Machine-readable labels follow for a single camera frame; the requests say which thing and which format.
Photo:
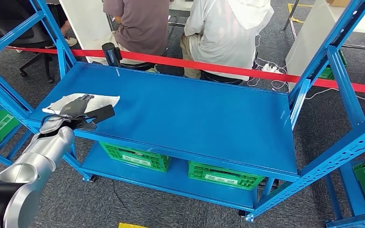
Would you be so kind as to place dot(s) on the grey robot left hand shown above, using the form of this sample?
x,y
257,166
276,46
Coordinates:
x,y
74,108

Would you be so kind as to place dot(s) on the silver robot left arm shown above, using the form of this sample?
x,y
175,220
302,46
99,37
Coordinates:
x,y
44,151

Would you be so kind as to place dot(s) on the person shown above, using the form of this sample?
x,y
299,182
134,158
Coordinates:
x,y
226,37
141,28
71,41

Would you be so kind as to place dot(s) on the black round stool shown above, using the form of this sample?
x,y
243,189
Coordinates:
x,y
138,66
220,78

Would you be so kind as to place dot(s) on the black office chair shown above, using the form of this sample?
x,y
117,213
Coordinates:
x,y
28,37

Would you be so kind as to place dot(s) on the red barrier tape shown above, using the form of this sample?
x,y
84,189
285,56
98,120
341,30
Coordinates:
x,y
201,66

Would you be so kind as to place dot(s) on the white desk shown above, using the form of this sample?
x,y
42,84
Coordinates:
x,y
311,41
179,6

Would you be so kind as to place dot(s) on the white power strip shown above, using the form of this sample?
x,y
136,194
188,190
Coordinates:
x,y
269,68

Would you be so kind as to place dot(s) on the cardboard box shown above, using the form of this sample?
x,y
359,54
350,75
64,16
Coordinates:
x,y
338,2

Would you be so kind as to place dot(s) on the black stanchion post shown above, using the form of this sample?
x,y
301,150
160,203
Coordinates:
x,y
110,53

